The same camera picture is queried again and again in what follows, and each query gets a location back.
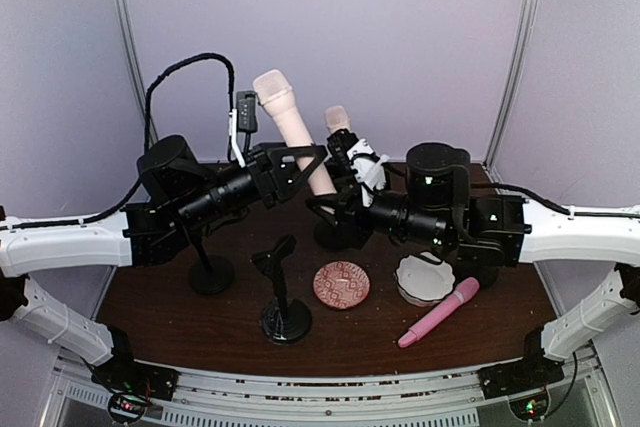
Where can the front aluminium rail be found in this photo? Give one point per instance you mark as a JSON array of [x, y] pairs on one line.
[[452, 397]]

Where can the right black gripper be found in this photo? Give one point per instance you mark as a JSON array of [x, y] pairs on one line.
[[351, 214]]

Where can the red patterned dish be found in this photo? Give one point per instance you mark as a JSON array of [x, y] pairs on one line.
[[341, 285]]

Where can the aluminium frame post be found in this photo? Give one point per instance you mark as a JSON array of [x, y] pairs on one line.
[[523, 36], [133, 66]]

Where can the right aluminium frame post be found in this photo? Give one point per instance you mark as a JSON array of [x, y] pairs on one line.
[[523, 36]]

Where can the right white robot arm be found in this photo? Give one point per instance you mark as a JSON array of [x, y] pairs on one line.
[[517, 226]]

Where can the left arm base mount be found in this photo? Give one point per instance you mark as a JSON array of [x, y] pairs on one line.
[[134, 388]]

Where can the cream microphone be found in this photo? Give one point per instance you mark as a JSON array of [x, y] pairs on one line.
[[336, 118], [277, 98]]

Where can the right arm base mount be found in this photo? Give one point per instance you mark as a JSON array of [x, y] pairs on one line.
[[524, 383]]

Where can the pink microphone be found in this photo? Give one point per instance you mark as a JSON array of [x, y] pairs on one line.
[[462, 294]]

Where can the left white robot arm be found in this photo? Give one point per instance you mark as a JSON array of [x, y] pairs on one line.
[[128, 235]]

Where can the left aluminium frame post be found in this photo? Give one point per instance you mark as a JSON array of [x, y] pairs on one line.
[[133, 66]]

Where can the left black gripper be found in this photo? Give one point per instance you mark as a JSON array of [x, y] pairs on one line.
[[266, 176]]

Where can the black mic stand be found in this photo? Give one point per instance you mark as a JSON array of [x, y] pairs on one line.
[[486, 276], [332, 237], [210, 274], [284, 320]]

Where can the white scalloped bowl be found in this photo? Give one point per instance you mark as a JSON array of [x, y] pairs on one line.
[[421, 282]]

